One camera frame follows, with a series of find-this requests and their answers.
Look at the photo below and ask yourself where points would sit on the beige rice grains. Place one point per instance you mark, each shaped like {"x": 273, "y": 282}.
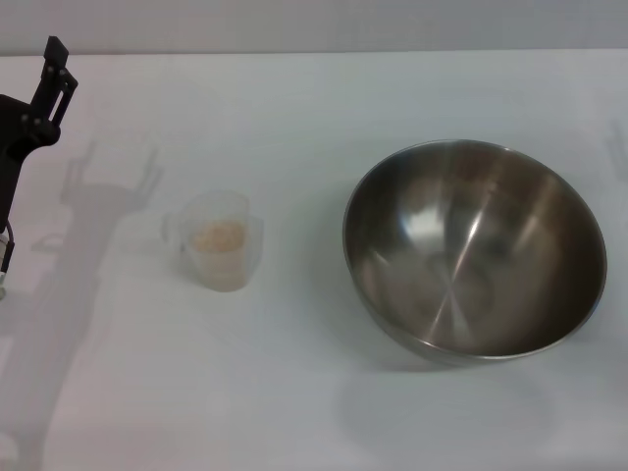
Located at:
{"x": 218, "y": 235}

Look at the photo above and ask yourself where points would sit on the stainless steel mixing bowl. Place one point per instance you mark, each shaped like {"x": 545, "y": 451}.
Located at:
{"x": 471, "y": 255}

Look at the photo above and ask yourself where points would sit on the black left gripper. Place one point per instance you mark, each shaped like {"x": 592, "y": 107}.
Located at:
{"x": 10, "y": 147}

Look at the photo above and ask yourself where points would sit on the translucent plastic measuring cup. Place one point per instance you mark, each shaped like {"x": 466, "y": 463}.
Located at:
{"x": 221, "y": 275}

